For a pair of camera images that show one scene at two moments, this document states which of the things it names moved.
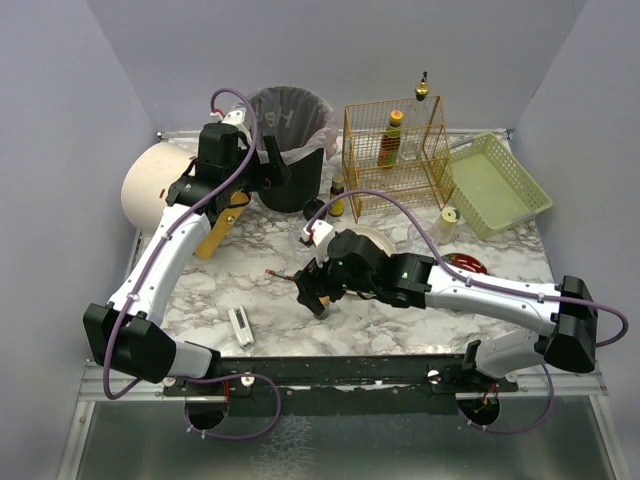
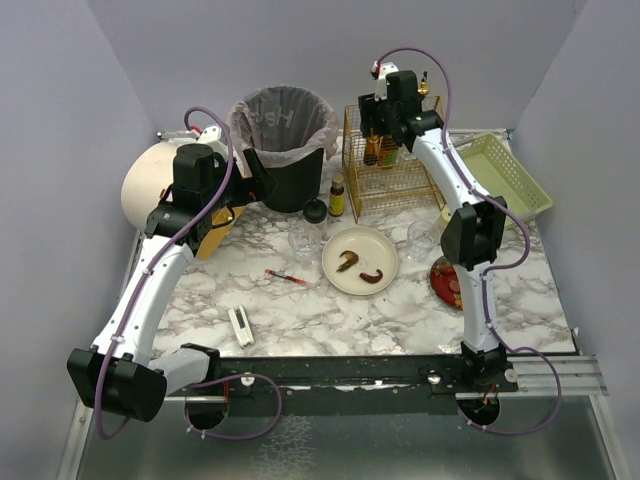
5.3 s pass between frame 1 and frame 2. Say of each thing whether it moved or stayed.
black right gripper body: moved
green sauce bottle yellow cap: stayed
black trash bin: stayed
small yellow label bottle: stayed
